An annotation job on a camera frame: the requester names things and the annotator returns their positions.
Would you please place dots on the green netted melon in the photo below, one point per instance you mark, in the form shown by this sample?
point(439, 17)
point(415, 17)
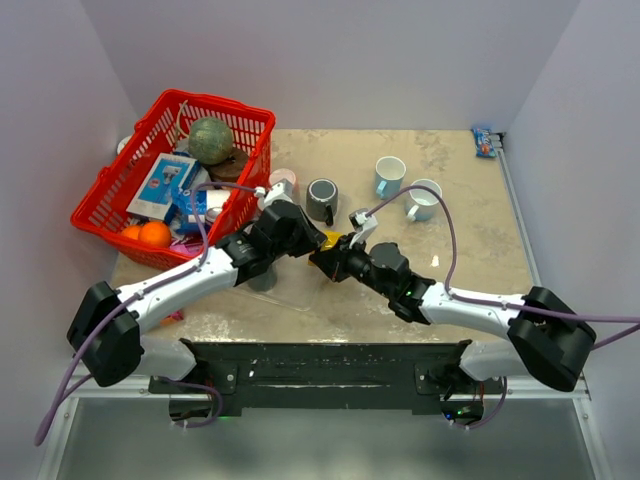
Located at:
point(210, 141)

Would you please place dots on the clear plastic tray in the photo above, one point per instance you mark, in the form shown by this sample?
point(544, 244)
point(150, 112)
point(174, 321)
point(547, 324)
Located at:
point(296, 288)

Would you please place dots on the aluminium frame rail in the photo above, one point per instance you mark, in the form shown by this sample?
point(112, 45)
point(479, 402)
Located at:
point(588, 428)

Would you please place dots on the dark teal mug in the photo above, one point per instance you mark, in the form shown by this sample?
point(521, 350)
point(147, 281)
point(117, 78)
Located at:
point(264, 282)

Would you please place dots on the red plastic shopping basket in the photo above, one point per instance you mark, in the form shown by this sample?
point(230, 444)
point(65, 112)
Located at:
point(103, 209)

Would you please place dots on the purple can silver top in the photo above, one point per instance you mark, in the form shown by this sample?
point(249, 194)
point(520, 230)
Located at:
point(211, 215)

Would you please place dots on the light blue square mug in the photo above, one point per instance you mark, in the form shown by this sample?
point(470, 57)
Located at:
point(389, 175)

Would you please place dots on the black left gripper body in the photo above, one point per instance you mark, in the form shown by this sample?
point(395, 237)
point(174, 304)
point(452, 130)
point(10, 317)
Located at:
point(302, 242)

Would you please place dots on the dark grey mug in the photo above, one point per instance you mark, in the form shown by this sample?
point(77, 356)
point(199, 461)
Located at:
point(322, 200)

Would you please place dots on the blue razor box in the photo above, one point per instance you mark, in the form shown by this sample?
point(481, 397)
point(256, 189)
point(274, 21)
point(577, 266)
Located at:
point(153, 199)

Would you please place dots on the pink purple packet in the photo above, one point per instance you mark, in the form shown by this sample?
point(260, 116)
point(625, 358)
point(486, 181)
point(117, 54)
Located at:
point(187, 246)

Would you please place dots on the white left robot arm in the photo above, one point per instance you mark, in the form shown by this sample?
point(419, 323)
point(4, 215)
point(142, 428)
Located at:
point(109, 331)

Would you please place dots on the blue white round mug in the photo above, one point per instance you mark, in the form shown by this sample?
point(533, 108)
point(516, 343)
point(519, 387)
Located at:
point(421, 205)

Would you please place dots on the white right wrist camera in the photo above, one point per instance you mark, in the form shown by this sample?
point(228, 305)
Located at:
point(364, 224)

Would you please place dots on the blue candy packet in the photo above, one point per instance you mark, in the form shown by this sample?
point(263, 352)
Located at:
point(483, 142)

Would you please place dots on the pink mug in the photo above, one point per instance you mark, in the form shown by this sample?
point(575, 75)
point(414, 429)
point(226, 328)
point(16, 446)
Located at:
point(285, 175)

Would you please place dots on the orange fruit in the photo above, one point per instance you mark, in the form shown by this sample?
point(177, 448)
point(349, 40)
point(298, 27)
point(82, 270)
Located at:
point(132, 232)
point(156, 234)

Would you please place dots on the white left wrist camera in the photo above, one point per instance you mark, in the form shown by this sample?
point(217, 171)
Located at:
point(266, 196)

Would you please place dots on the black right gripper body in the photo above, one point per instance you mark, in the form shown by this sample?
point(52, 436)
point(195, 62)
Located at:
point(351, 262)

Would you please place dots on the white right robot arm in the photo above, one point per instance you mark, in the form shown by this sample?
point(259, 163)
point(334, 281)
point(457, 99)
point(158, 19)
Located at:
point(534, 334)

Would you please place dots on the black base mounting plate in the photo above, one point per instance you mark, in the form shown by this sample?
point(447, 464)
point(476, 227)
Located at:
point(420, 378)

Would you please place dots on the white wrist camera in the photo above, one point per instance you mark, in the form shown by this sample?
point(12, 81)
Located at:
point(364, 224)
point(266, 196)

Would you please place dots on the brown wooden lid jar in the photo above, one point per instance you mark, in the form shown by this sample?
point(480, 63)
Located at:
point(230, 169)

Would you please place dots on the yellow mug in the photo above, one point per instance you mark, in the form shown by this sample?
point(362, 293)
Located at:
point(332, 239)

